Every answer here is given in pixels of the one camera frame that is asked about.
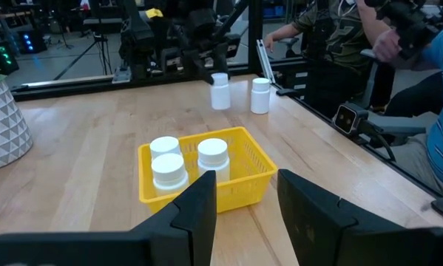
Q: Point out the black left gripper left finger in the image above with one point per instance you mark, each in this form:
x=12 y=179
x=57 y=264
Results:
x=184 y=232

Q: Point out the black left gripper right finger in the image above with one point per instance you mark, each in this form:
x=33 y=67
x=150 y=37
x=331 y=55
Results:
x=324 y=229

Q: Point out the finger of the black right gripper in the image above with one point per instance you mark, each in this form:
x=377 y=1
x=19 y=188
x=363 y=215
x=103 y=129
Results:
x=222 y=57
x=204 y=68

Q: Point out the white plastic pill bottle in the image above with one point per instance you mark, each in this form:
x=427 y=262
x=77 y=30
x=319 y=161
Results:
x=260 y=98
x=213 y=155
x=169 y=171
x=165 y=145
x=220 y=94

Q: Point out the yellow plastic slotted basket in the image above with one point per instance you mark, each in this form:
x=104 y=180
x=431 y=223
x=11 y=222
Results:
x=250 y=173

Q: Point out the silver aluminium bar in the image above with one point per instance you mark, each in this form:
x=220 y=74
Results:
x=265 y=61

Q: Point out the person's hand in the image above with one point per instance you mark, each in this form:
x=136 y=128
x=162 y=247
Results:
x=385 y=46
x=269 y=41

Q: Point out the yellow tag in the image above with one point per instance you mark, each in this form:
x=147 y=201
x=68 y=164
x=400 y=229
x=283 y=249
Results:
x=154 y=13

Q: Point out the black tripod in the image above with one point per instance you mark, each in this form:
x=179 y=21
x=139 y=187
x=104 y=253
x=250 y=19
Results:
x=102 y=51

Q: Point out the grey office chair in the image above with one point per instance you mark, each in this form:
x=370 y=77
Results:
x=398 y=128

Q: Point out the computer case with blue lights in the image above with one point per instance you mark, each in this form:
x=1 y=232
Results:
x=32 y=41

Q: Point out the black handheld device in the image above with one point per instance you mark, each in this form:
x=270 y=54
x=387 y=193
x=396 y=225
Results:
x=409 y=22

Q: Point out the computer case with green lights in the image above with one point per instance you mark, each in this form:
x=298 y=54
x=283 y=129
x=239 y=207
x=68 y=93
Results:
x=1 y=59

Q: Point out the white grey triangle-pattern planter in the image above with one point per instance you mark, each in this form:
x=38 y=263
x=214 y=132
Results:
x=3 y=129

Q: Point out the grey table-level camera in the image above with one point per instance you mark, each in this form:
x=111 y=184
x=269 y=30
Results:
x=348 y=118

